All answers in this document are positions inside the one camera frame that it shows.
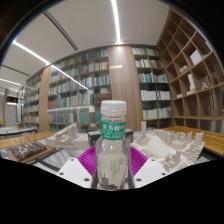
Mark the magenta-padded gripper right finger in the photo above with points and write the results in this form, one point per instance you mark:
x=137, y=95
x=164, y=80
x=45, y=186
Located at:
x=149, y=171

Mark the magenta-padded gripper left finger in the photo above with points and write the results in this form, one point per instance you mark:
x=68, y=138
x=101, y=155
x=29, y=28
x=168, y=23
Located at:
x=76, y=171

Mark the clear plastic bottle green label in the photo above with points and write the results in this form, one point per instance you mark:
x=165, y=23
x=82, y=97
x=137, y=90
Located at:
x=111, y=156

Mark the white city block model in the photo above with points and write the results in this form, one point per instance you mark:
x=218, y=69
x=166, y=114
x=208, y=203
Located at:
x=166, y=146

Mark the white stepped architectural model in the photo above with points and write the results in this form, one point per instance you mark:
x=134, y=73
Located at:
x=68, y=135

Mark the brown model on wooden board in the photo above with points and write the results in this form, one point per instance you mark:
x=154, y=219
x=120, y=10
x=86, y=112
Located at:
x=28, y=151

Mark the wooden grid shelf unit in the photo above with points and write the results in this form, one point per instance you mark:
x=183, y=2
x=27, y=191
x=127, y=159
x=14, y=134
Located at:
x=193, y=80

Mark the ceiling light strips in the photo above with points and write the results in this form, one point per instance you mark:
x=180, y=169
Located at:
x=115, y=20

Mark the tall bookshelf wall with books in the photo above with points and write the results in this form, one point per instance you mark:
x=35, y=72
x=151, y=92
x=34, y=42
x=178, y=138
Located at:
x=83, y=86

